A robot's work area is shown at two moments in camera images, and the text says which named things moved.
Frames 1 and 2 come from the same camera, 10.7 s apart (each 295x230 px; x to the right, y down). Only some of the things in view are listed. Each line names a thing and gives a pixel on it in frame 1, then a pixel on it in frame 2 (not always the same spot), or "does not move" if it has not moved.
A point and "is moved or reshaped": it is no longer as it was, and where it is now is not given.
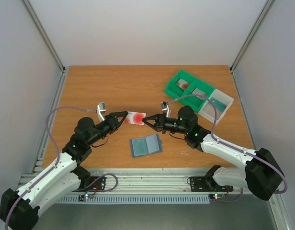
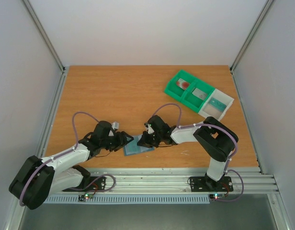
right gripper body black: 159,122 to 147,138
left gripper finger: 122,121 to 120,146
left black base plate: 100,184 does not move
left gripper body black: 110,128 to 111,144
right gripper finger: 153,126 to 145,144
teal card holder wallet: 144,146 is moved or reshaped
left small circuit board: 86,196 does not move
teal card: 140,146 is moved or reshaped
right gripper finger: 151,117 to 143,138
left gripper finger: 119,114 to 126,135
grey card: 197,91 does not move
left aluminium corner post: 45,36 does not move
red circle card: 183,84 does not move
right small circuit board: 217,196 does not move
